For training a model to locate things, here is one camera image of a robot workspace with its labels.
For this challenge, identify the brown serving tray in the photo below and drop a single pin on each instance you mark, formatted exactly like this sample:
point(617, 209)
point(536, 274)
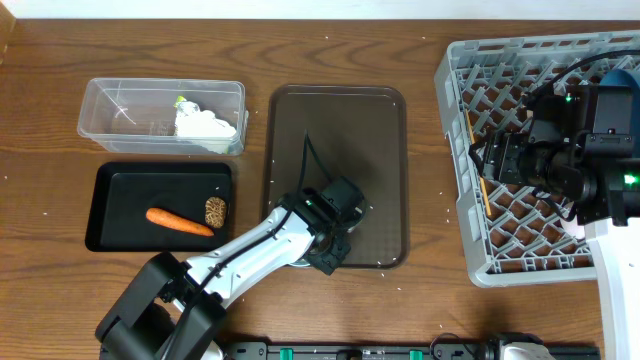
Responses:
point(322, 132)

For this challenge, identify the pink small cup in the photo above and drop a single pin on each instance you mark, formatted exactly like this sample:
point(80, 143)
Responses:
point(572, 228)

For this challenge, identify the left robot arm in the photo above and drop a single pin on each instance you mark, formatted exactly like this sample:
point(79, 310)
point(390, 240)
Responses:
point(174, 309)

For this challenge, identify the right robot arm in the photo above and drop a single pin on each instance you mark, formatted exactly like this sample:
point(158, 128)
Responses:
point(580, 146)

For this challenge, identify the wooden chopstick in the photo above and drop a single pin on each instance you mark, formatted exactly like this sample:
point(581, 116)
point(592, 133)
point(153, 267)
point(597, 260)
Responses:
point(486, 202)

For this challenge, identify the dark blue plate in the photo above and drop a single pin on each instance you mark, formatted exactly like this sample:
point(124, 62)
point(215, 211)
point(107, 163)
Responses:
point(621, 77)

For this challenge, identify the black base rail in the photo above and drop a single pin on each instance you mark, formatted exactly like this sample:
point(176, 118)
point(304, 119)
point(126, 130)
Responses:
point(263, 351)

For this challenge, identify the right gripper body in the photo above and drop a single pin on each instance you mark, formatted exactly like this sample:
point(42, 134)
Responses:
point(517, 162)

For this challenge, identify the white napkin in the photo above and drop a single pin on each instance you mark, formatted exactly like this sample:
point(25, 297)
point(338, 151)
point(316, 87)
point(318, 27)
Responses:
point(203, 128)

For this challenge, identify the clear plastic bin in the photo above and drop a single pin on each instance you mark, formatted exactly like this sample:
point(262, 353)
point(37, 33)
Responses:
point(136, 115)

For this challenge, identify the brown food scrap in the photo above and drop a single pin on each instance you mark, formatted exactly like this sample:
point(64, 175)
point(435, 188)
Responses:
point(215, 212)

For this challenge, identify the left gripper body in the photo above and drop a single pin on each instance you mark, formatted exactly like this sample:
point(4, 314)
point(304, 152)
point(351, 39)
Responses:
point(330, 255)

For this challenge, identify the grey dishwasher rack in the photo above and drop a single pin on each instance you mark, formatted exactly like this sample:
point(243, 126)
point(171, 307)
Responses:
point(523, 243)

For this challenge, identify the orange carrot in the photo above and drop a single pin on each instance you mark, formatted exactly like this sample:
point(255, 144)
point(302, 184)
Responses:
point(169, 220)

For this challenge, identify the black waste tray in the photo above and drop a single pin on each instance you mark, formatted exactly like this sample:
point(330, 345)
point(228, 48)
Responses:
point(124, 191)

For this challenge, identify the light blue rice bowl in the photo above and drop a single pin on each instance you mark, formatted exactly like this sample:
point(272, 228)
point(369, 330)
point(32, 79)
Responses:
point(350, 222)

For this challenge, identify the yellow green snack wrapper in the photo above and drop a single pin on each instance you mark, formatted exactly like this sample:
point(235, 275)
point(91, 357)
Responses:
point(179, 100)

